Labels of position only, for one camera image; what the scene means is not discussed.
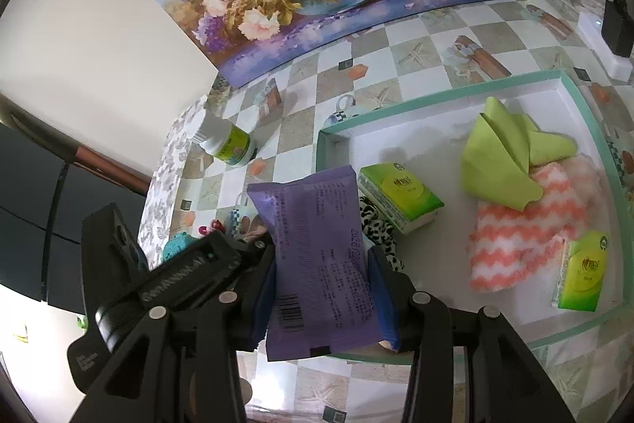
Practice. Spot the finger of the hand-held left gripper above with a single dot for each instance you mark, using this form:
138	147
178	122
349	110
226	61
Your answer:
250	262

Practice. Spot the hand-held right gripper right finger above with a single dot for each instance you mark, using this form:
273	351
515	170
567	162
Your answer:
384	299

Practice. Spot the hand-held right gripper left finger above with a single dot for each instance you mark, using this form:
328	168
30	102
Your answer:
260	299

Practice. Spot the purple wipes packet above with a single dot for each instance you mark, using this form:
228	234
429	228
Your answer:
317	254

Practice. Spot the green tissue packet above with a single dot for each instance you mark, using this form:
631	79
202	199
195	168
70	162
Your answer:
582	274
401	195

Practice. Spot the white tray with teal rim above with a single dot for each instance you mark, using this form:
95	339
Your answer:
421	145

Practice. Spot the green cloth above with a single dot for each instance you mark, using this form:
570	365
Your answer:
495	160

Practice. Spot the beige oval pad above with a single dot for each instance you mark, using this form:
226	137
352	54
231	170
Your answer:
255	229

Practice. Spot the pink red yarn doll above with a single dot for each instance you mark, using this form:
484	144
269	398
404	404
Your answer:
204	230

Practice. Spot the black white spotted cloth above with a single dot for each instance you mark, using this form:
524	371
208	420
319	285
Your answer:
381	232

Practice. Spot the dark cabinet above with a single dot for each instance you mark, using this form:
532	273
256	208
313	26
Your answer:
49	215

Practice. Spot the green bottle with white cap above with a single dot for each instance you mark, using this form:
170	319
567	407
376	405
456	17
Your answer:
228	143

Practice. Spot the grey floral cloth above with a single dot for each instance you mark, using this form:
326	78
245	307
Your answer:
171	165

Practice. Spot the pink white striped towel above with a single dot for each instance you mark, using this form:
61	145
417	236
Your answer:
520	234

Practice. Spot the checkered printed tablecloth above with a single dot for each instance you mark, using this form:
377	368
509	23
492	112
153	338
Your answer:
396	51

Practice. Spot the white power strip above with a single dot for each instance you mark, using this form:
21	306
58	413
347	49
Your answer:
592	31

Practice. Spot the black power adapter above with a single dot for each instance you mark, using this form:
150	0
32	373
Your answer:
616	26

